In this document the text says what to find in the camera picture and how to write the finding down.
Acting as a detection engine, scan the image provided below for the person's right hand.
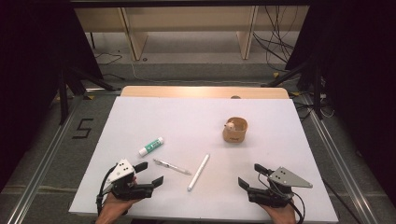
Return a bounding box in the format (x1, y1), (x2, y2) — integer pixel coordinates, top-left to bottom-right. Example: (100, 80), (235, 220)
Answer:
(262, 201), (297, 224)

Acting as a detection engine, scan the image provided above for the bundle of black cables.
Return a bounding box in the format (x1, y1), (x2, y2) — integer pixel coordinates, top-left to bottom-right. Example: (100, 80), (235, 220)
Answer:
(252, 6), (300, 73)

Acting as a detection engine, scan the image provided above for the left hand-held gripper black cable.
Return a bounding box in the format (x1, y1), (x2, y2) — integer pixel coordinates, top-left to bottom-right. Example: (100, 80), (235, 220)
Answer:
(95, 164), (118, 217)

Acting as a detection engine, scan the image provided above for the white pen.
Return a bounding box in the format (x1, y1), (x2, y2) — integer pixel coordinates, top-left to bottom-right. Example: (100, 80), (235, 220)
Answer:
(187, 153), (211, 192)

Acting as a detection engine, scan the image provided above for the person's left hand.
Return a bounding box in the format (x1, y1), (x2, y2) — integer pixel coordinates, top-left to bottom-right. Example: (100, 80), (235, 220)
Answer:
(95, 192), (138, 224)

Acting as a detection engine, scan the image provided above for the silver pen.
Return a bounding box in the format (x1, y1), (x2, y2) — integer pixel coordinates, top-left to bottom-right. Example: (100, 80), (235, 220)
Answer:
(152, 158), (192, 176)

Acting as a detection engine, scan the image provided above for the tangle of floor cables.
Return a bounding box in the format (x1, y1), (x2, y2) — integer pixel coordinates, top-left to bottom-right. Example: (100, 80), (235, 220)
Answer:
(292, 90), (335, 122)

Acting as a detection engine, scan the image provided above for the thin black floor cable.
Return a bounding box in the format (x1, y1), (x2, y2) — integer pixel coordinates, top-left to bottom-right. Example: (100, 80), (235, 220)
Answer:
(94, 50), (124, 66)

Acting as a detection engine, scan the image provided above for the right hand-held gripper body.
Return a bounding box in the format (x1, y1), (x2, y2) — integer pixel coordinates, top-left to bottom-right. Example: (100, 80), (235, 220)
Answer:
(247, 166), (314, 209)

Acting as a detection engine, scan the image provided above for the light wooden desk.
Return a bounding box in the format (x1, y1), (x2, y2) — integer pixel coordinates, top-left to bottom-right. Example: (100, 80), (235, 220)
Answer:
(74, 5), (311, 62)

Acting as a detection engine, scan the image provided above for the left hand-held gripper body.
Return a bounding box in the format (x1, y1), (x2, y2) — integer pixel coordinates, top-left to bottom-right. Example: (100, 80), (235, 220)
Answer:
(106, 158), (155, 202)

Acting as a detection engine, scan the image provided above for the black tripod stand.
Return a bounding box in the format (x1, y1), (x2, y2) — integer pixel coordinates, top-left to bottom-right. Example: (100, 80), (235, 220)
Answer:
(261, 55), (325, 120)
(57, 66), (118, 125)

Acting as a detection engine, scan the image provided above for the tan pen holder with bear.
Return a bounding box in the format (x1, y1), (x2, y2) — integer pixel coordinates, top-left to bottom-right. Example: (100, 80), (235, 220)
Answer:
(221, 116), (248, 145)

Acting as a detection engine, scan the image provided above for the white table cover sheet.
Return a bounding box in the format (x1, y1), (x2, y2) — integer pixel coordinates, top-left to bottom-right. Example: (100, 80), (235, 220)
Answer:
(68, 95), (340, 223)

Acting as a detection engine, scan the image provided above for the black curtain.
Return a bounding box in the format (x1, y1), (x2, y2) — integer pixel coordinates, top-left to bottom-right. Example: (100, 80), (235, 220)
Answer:
(0, 0), (105, 191)
(284, 0), (396, 208)

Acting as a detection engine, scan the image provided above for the white and green glue stick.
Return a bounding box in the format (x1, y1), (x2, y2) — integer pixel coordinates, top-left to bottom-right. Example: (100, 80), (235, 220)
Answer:
(137, 136), (165, 158)

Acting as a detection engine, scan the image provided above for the metal floor rail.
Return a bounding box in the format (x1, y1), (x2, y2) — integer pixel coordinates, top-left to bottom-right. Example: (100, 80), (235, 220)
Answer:
(303, 94), (379, 224)
(6, 96), (86, 224)

